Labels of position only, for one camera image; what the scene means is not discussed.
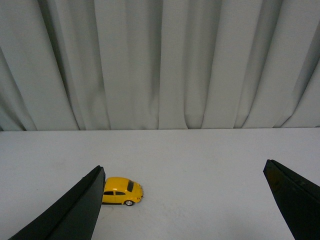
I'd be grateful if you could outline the grey pleated curtain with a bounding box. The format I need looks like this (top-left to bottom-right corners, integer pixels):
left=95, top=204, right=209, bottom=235
left=0, top=0, right=320, bottom=131

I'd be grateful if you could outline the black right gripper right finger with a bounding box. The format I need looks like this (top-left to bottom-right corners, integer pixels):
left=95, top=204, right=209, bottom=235
left=263, top=159, right=320, bottom=240

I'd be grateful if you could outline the yellow beetle toy car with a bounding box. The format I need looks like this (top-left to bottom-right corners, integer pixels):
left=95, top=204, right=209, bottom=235
left=102, top=177, right=144, bottom=206

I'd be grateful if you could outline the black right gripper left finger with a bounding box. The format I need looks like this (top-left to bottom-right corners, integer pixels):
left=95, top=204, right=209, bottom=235
left=10, top=165, right=106, bottom=240

